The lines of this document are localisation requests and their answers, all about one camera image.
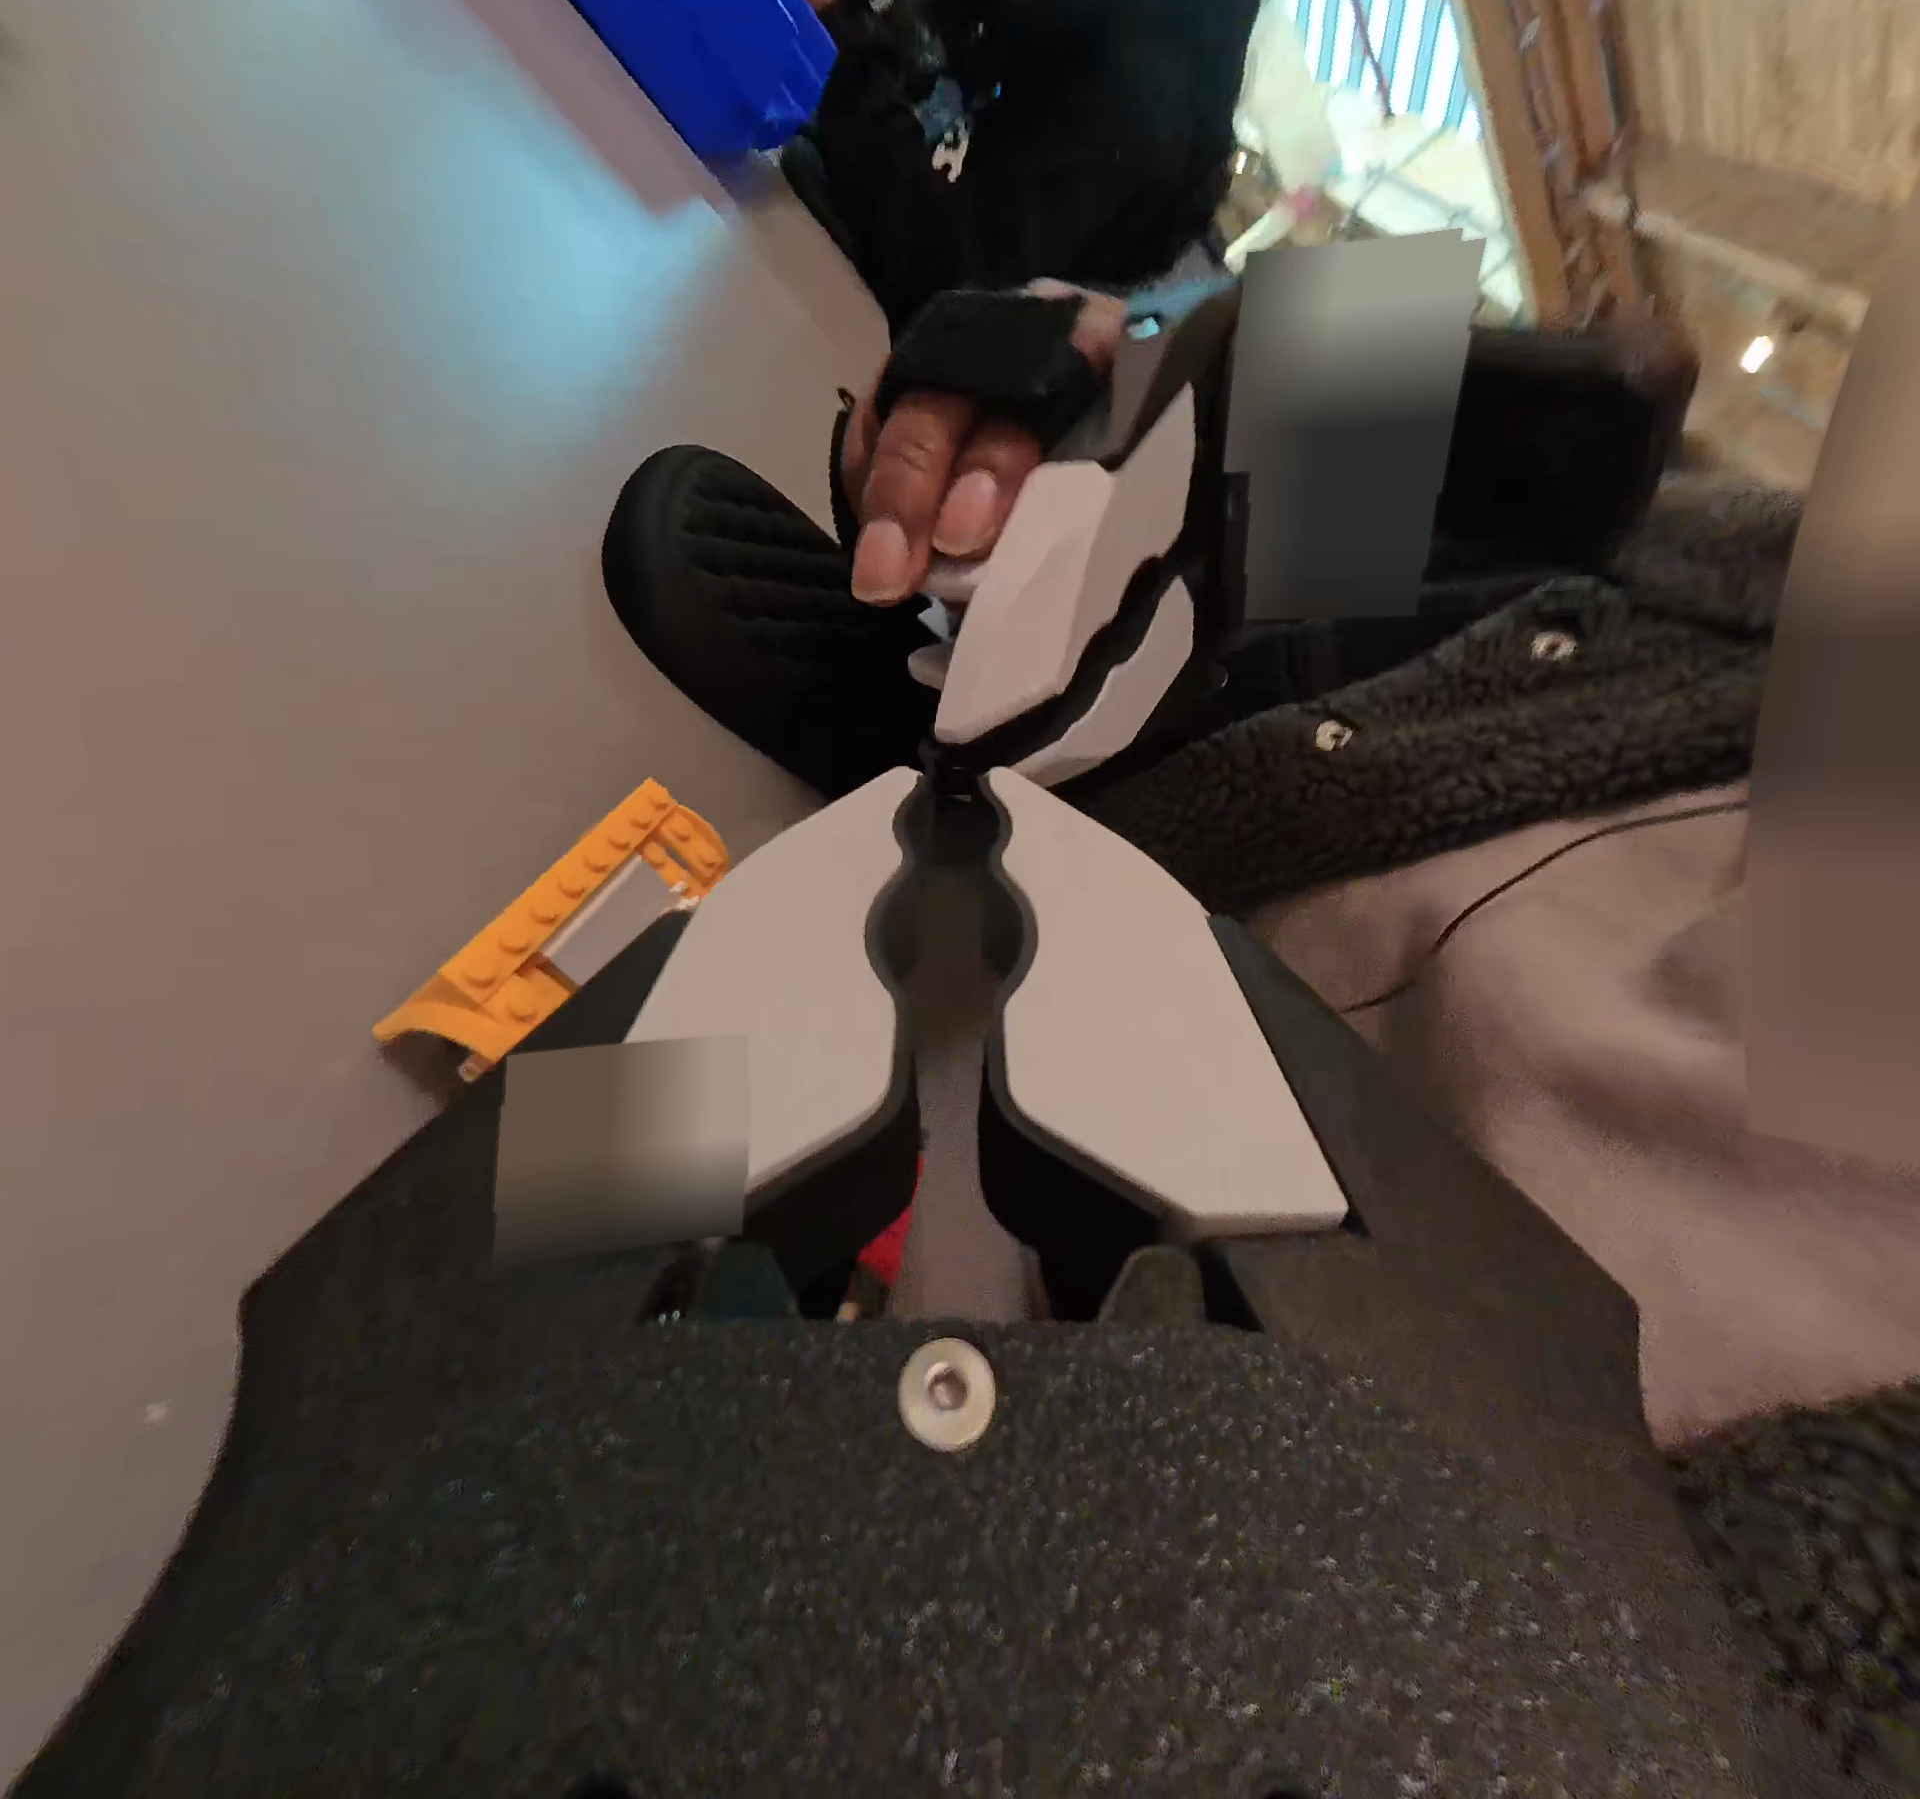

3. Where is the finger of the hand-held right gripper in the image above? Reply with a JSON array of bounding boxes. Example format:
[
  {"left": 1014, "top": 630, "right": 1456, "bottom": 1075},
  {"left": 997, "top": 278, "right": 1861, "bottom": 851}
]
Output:
[
  {"left": 931, "top": 456, "right": 1190, "bottom": 753},
  {"left": 1032, "top": 574, "right": 1202, "bottom": 791}
]

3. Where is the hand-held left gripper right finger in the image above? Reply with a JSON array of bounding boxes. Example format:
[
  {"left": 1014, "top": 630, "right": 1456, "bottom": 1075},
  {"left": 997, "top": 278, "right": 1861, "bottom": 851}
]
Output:
[{"left": 978, "top": 763, "right": 1356, "bottom": 1239}]

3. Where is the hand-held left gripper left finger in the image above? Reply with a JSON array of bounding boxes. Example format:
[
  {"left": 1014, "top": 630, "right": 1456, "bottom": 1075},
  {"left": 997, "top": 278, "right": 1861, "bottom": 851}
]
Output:
[{"left": 618, "top": 763, "right": 928, "bottom": 1215}]

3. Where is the orange and black lego vehicle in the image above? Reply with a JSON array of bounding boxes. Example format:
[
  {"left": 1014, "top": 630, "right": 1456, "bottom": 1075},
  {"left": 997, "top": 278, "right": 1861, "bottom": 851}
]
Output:
[{"left": 371, "top": 777, "right": 735, "bottom": 1083}]

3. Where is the person's right forearm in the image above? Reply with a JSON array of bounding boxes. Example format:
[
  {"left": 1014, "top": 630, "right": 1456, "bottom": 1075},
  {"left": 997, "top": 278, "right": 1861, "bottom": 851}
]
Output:
[{"left": 811, "top": 0, "right": 1297, "bottom": 332}]

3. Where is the person's right hand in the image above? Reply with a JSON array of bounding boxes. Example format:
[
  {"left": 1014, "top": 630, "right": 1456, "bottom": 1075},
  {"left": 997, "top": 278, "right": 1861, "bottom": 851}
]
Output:
[{"left": 836, "top": 278, "right": 1130, "bottom": 610}]

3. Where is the black textured pad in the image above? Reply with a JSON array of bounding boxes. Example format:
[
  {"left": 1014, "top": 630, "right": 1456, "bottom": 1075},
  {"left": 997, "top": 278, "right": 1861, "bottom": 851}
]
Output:
[{"left": 601, "top": 444, "right": 967, "bottom": 799}]

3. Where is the dark fleece jacket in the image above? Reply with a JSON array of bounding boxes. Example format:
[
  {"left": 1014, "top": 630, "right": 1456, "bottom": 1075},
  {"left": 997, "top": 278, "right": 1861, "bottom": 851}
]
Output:
[{"left": 1103, "top": 476, "right": 1807, "bottom": 919}]

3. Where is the thin black cable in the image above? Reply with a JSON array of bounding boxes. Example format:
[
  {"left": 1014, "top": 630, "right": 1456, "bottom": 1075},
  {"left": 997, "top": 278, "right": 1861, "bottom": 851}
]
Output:
[{"left": 1339, "top": 797, "right": 1753, "bottom": 1015}]

